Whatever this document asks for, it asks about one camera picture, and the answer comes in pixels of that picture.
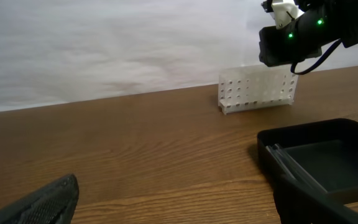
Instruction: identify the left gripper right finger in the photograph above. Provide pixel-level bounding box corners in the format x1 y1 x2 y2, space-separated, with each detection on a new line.
273 175 358 224

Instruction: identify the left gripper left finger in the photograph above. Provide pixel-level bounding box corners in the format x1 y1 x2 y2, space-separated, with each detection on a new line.
0 173 80 224

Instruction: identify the clear test tube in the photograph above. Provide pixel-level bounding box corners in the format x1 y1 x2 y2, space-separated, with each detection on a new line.
273 142 329 194
265 144 298 182

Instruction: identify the black tray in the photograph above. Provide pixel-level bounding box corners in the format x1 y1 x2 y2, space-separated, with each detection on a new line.
256 118 358 207

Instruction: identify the white test tube rack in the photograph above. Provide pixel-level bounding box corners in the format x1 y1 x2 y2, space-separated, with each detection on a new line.
217 64 300 116

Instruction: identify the blue cable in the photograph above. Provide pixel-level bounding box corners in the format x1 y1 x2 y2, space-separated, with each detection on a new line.
290 38 343 76

